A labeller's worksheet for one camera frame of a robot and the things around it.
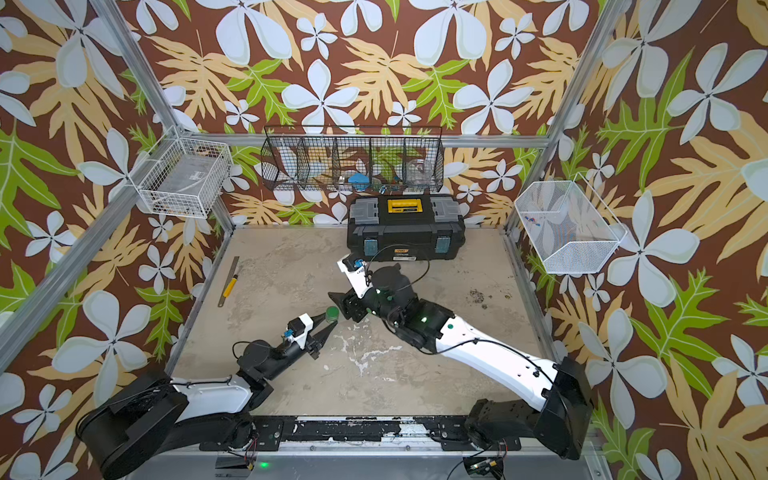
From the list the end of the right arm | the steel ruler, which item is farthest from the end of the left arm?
the steel ruler

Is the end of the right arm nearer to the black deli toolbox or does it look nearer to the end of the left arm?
the end of the left arm

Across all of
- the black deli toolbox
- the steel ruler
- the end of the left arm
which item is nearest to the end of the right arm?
the end of the left arm

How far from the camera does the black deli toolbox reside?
100 centimetres

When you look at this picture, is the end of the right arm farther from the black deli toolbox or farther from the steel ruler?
the steel ruler

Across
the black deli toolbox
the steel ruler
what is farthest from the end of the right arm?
the steel ruler

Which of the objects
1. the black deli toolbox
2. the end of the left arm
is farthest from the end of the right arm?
the black deli toolbox

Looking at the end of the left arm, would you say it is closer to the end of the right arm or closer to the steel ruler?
the end of the right arm
